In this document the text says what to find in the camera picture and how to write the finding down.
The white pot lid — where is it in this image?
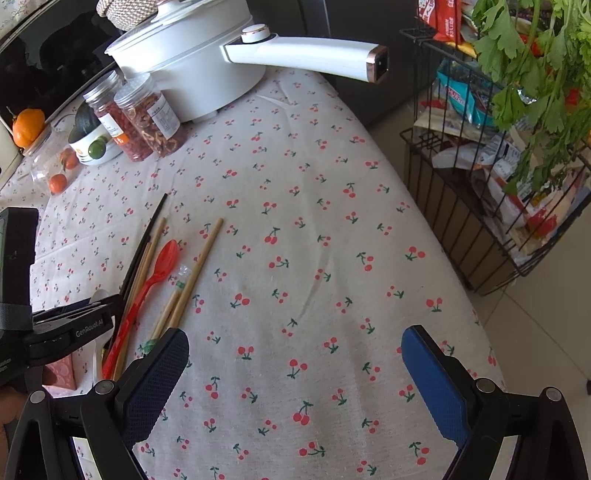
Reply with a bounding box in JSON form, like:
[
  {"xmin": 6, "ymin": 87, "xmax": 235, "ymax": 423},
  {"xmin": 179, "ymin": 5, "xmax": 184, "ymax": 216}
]
[{"xmin": 107, "ymin": 0, "xmax": 254, "ymax": 56}]

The black microwave oven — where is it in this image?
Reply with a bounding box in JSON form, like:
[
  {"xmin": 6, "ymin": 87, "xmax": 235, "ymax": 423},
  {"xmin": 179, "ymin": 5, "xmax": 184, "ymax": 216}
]
[{"xmin": 0, "ymin": 0, "xmax": 125, "ymax": 125}]

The white woven basket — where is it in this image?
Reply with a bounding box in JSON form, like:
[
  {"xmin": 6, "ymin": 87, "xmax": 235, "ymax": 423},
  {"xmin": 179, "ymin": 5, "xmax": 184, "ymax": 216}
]
[{"xmin": 97, "ymin": 0, "xmax": 160, "ymax": 31}]

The leafy coriander bunch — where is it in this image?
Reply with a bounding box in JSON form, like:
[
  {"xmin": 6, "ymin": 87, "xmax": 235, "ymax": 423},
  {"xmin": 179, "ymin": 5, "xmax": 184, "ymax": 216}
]
[{"xmin": 471, "ymin": 0, "xmax": 591, "ymax": 195}]

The pile of snack packets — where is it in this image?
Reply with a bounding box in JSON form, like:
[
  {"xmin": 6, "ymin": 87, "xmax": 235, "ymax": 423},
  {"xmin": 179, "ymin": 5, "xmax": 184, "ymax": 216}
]
[{"xmin": 413, "ymin": 0, "xmax": 591, "ymax": 259}]

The white electric pot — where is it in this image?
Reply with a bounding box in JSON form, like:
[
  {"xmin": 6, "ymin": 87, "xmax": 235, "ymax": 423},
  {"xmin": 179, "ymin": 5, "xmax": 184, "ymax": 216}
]
[{"xmin": 105, "ymin": 0, "xmax": 389, "ymax": 123}]

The wooden chopstick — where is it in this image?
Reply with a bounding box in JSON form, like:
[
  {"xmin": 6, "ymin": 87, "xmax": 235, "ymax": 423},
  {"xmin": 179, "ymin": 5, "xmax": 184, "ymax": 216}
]
[
  {"xmin": 150, "ymin": 277, "xmax": 190, "ymax": 342},
  {"xmin": 168, "ymin": 218, "xmax": 225, "ymax": 330},
  {"xmin": 112, "ymin": 218, "xmax": 167, "ymax": 380},
  {"xmin": 121, "ymin": 242, "xmax": 152, "ymax": 324}
]

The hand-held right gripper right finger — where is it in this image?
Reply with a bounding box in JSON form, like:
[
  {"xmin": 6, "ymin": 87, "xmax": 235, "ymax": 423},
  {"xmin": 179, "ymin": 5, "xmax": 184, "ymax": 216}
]
[{"xmin": 401, "ymin": 325, "xmax": 591, "ymax": 480}]

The cherry print tablecloth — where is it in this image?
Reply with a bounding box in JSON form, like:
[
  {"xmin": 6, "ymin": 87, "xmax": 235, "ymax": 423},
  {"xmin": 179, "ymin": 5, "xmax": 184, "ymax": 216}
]
[{"xmin": 0, "ymin": 69, "xmax": 509, "ymax": 480}]

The large orange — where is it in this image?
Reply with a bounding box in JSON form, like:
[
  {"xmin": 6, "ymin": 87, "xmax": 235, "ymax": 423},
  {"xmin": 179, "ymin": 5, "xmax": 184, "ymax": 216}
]
[{"xmin": 11, "ymin": 108, "xmax": 47, "ymax": 149}]

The jar of dried slices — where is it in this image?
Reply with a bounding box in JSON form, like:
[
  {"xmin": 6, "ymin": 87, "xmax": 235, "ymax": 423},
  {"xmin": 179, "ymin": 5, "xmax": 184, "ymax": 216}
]
[{"xmin": 113, "ymin": 74, "xmax": 188, "ymax": 158}]

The red plastic spoon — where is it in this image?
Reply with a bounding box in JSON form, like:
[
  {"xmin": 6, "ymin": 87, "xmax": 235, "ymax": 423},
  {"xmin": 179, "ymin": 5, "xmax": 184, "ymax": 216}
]
[{"xmin": 102, "ymin": 239, "xmax": 182, "ymax": 379}]

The floral cloth cover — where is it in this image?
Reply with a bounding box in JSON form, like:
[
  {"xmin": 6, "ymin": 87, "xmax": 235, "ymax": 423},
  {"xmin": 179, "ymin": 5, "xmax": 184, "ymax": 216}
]
[{"xmin": 0, "ymin": 0, "xmax": 47, "ymax": 35}]

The clear glass jar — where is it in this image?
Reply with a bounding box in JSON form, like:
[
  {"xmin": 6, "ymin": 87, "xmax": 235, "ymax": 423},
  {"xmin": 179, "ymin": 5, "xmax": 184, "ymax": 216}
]
[{"xmin": 21, "ymin": 124, "xmax": 86, "ymax": 197}]

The black chopstick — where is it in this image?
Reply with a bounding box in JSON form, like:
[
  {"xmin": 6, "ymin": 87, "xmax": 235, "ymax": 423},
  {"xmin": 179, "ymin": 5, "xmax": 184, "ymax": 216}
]
[{"xmin": 119, "ymin": 194, "xmax": 168, "ymax": 298}]

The black wire rack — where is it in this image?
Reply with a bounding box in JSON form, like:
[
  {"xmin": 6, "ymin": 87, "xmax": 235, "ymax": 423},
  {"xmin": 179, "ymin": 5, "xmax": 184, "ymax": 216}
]
[{"xmin": 399, "ymin": 28, "xmax": 591, "ymax": 296}]

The white printed bowl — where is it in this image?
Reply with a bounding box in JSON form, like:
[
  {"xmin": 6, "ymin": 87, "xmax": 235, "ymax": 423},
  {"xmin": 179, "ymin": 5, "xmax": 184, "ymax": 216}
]
[{"xmin": 68, "ymin": 121, "xmax": 122, "ymax": 166}]

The jar of red berries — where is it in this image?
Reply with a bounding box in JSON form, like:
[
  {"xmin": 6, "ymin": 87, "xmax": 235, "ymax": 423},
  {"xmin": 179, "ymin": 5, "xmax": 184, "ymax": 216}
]
[{"xmin": 83, "ymin": 70, "xmax": 153, "ymax": 162}]

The person's left hand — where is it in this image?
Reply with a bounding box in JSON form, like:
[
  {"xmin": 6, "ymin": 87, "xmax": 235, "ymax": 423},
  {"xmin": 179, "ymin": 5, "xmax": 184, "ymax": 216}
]
[{"xmin": 0, "ymin": 366, "xmax": 58, "ymax": 462}]

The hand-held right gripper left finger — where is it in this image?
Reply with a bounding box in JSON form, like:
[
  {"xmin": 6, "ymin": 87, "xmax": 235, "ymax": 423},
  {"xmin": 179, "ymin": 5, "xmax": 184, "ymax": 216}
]
[{"xmin": 0, "ymin": 328, "xmax": 190, "ymax": 480}]

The grey refrigerator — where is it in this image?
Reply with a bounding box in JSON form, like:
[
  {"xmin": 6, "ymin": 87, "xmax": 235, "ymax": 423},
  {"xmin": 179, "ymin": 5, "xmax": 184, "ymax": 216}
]
[{"xmin": 295, "ymin": 0, "xmax": 437, "ymax": 134}]

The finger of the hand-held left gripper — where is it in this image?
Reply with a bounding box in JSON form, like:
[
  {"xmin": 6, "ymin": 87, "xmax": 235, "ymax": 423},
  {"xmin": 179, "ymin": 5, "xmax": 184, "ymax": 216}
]
[
  {"xmin": 31, "ymin": 294, "xmax": 126, "ymax": 325},
  {"xmin": 23, "ymin": 315, "xmax": 116, "ymax": 368}
]

